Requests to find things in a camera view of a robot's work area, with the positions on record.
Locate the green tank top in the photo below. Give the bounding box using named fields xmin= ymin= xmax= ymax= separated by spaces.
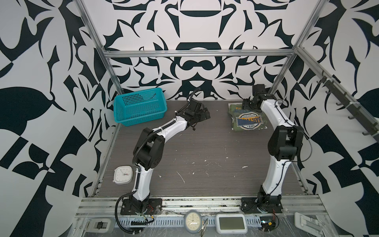
xmin=234 ymin=103 xmax=269 ymax=132

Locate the white tank top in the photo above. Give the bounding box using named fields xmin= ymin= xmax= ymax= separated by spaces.
xmin=228 ymin=103 xmax=237 ymax=131

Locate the teal plastic basket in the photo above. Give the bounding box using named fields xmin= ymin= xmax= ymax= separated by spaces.
xmin=114 ymin=88 xmax=167 ymax=126

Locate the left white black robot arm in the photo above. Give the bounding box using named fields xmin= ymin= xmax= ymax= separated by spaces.
xmin=130 ymin=99 xmax=211 ymax=205

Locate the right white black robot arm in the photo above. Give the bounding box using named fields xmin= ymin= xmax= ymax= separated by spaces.
xmin=242 ymin=84 xmax=305 ymax=206

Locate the small white square clock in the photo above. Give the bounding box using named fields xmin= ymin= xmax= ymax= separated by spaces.
xmin=113 ymin=166 xmax=133 ymax=185

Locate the round analog clock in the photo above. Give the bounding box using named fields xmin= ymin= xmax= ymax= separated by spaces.
xmin=184 ymin=210 xmax=203 ymax=234

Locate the white digital display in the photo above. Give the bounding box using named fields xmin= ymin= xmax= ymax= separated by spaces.
xmin=215 ymin=213 xmax=248 ymax=235

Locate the small green circuit board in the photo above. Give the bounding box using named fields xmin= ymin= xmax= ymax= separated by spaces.
xmin=259 ymin=215 xmax=280 ymax=233

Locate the white plastic stand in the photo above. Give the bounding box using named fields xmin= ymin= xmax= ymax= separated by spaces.
xmin=294 ymin=212 xmax=323 ymax=237

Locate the horizontal aluminium frame bar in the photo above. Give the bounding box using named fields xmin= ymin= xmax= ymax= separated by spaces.
xmin=103 ymin=49 xmax=294 ymax=58

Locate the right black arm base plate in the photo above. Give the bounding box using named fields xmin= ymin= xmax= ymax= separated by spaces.
xmin=240 ymin=195 xmax=282 ymax=214

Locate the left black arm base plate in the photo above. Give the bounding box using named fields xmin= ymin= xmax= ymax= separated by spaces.
xmin=120 ymin=197 xmax=162 ymax=216

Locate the black corrugated cable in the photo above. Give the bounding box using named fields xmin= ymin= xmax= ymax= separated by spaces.
xmin=114 ymin=191 xmax=146 ymax=235

